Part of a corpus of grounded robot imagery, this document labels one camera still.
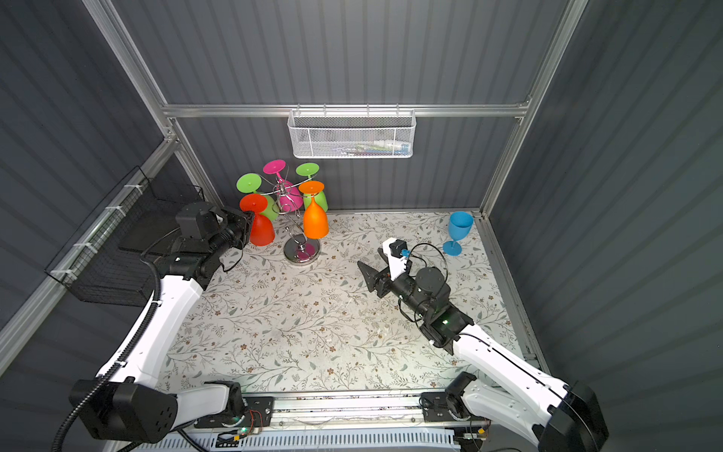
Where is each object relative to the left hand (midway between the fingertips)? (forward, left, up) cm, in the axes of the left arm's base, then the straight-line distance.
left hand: (254, 207), depth 74 cm
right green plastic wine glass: (+20, -13, -3) cm, 24 cm away
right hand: (-15, -30, -5) cm, 34 cm away
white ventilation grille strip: (-50, -40, -36) cm, 74 cm away
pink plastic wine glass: (+10, -7, -5) cm, 13 cm away
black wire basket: (-12, +35, -5) cm, 38 cm away
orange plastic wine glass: (+6, -14, -11) cm, 19 cm away
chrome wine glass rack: (+12, -5, -34) cm, 37 cm away
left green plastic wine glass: (+14, +5, -3) cm, 15 cm away
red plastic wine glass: (+2, +2, -12) cm, 13 cm away
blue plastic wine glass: (+9, -63, -19) cm, 66 cm away
